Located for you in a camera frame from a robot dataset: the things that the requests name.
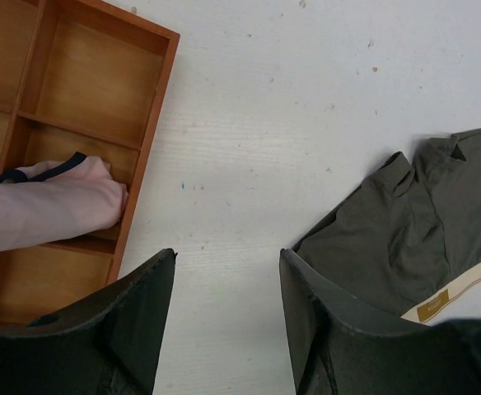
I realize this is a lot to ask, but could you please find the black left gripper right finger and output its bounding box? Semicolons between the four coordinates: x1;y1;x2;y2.
279;249;481;394

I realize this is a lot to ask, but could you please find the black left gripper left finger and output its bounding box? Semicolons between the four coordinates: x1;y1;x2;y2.
0;249;176;394

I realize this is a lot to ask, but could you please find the olive underwear with cream waistband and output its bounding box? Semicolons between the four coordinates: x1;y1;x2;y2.
297;128;481;323

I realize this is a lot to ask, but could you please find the pink rolled underwear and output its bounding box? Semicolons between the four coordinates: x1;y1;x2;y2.
0;152;128;252

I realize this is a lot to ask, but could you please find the orange wooden compartment tray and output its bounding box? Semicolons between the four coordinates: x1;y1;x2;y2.
0;1;180;328

